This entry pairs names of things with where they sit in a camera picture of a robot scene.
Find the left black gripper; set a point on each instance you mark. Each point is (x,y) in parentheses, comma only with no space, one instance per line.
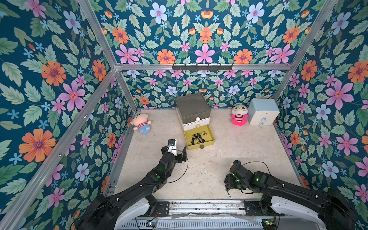
(178,159)

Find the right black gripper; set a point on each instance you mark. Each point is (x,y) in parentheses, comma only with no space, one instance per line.
(230,180)

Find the yellow bottom drawer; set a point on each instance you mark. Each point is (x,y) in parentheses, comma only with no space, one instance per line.
(209,138)

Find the black earphones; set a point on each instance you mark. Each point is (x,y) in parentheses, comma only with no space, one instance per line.
(227,190)
(199,137)
(193,140)

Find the white drawer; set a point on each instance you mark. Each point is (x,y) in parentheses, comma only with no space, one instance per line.
(196,124)

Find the grey top drawer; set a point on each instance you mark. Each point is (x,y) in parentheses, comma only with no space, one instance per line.
(192,106)

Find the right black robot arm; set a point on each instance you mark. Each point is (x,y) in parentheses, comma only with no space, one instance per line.
(329,209)

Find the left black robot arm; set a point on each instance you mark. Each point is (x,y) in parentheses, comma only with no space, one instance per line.
(111,212)

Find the three-tier colored drawer cabinet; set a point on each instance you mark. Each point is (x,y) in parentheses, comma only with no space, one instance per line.
(194,115)

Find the white blue drawer cabinet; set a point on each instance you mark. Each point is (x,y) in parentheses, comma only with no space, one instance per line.
(262,112)

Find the pink pig plush toy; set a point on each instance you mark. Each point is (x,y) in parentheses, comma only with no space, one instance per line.
(141,123)

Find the pink white plush toy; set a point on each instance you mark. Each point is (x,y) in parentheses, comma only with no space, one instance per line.
(239,115)

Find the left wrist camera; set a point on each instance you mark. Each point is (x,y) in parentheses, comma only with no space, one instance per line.
(172,146)

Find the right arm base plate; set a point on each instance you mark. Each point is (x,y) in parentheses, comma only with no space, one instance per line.
(254,208)

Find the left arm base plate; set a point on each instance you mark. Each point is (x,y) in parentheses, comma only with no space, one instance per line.
(160,209)

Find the black wall hook rail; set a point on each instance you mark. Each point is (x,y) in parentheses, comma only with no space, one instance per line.
(201,67)

